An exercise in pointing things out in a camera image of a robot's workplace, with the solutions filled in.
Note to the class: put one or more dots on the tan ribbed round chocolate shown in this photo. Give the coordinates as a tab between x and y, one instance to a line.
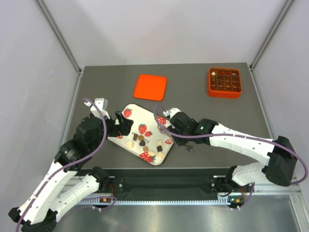
140	137

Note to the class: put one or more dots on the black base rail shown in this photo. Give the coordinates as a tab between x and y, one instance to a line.
176	185

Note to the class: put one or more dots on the dark heart chocolate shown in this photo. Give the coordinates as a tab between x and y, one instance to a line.
142	143

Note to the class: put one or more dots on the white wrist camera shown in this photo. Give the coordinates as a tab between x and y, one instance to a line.
98	108
169	114

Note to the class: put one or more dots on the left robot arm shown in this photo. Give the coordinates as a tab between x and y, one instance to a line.
45	207

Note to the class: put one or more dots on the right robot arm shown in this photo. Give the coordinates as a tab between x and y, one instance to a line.
273	159

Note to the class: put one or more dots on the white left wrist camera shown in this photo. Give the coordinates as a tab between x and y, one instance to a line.
98	108

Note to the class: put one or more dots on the caramel square chocolate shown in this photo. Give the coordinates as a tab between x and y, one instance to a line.
145	149

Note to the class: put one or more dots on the orange box lid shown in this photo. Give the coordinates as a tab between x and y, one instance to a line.
150	87

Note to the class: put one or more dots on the orange compartment box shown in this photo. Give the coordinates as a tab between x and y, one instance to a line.
227	84

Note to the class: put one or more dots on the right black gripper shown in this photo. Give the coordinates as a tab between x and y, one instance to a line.
180	141

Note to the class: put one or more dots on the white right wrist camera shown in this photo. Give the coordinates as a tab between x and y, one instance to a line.
169	114

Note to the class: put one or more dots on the white strawberry tray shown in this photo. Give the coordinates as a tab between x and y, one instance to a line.
144	124

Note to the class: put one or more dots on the dark small square chocolate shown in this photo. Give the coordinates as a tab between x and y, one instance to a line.
159	149

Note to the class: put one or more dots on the white heart chocolate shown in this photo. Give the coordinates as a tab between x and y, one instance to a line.
130	144

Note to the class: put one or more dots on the brown rectangular chocolate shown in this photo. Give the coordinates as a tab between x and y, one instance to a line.
135	137

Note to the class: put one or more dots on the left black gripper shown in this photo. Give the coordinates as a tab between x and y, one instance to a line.
124	127

